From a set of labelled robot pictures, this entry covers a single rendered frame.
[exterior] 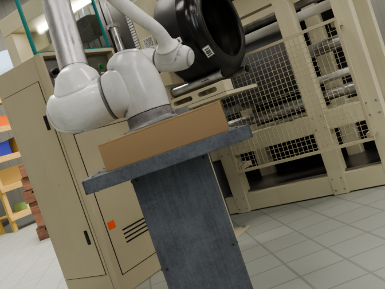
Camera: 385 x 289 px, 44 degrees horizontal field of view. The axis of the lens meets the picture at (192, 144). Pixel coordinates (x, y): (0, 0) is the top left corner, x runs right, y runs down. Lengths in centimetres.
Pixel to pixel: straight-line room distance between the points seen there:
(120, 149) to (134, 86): 23
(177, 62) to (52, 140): 82
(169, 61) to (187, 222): 80
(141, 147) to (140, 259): 129
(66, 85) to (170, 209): 53
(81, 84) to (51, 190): 110
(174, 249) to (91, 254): 109
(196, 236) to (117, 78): 56
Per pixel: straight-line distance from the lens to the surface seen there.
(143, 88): 154
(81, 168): 243
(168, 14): 254
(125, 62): 156
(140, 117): 153
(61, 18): 178
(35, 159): 264
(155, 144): 141
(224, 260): 154
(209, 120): 142
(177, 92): 265
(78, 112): 159
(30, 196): 579
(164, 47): 204
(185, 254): 152
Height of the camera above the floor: 70
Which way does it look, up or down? 2 degrees down
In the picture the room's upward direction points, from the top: 19 degrees counter-clockwise
